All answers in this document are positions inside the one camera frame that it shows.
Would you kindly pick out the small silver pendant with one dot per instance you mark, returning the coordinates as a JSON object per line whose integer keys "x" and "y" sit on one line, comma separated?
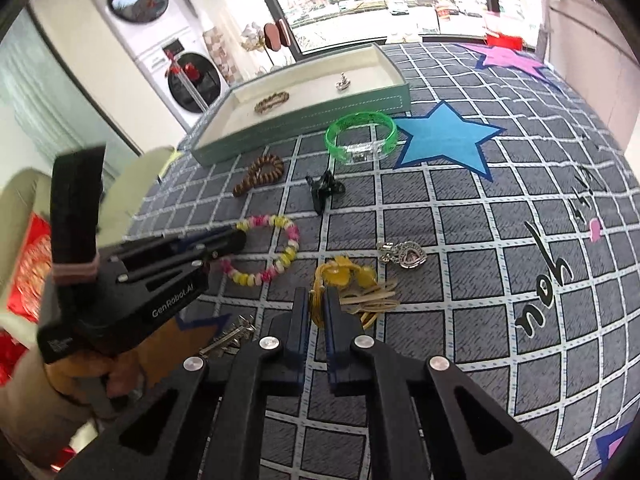
{"x": 342, "y": 82}

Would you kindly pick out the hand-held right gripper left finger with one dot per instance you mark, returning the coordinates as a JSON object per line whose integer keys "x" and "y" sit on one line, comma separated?
{"x": 302, "y": 325}

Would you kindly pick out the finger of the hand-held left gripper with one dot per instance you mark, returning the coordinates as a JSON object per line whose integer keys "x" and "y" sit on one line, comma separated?
{"x": 200, "y": 238}
{"x": 222, "y": 251}

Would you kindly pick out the checkered pink panel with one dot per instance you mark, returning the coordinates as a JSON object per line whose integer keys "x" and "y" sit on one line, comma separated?
{"x": 217, "y": 52}

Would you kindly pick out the person's left forearm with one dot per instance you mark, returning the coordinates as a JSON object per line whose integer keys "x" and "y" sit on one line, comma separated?
{"x": 30, "y": 415}

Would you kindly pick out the silver hair clip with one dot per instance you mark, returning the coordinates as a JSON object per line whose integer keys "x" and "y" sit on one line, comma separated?
{"x": 230, "y": 340}

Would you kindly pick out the red embroidered cushion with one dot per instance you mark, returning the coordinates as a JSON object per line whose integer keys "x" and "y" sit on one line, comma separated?
{"x": 30, "y": 270}

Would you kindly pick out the red plastic bucket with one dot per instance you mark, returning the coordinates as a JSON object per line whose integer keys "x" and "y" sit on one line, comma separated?
{"x": 502, "y": 40}

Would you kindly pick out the beige sofa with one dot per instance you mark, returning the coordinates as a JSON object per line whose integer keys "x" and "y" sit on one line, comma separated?
{"x": 135, "y": 185}

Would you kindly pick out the white washing machine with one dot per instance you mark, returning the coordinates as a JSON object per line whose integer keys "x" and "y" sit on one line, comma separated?
{"x": 200, "y": 67}

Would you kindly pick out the person's left hand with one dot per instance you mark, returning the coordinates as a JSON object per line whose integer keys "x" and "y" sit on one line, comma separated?
{"x": 120, "y": 377}

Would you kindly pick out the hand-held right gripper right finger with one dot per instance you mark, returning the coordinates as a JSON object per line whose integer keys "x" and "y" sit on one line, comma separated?
{"x": 330, "y": 325}

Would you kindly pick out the black hair clip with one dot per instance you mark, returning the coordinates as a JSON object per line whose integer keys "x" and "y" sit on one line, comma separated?
{"x": 320, "y": 192}

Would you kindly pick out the silver heart pendant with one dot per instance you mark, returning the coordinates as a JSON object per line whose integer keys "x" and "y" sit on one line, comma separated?
{"x": 407, "y": 255}

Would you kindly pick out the grey star printed blanket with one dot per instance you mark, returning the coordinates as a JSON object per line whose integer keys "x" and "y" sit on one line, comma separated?
{"x": 450, "y": 310}

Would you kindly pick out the green jewelry tray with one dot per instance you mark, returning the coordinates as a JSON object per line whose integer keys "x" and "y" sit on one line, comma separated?
{"x": 310, "y": 87}

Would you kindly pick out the coat stand with hats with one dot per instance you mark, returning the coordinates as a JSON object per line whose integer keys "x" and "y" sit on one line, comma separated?
{"x": 272, "y": 35}

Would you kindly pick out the green glitter bangle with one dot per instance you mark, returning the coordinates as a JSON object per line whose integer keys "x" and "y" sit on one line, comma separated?
{"x": 332, "y": 135}

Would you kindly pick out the white side cabinet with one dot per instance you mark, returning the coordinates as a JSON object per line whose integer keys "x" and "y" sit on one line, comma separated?
{"x": 590, "y": 50}

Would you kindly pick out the white slipper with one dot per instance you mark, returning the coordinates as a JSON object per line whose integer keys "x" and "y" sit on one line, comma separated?
{"x": 395, "y": 37}
{"x": 410, "y": 36}

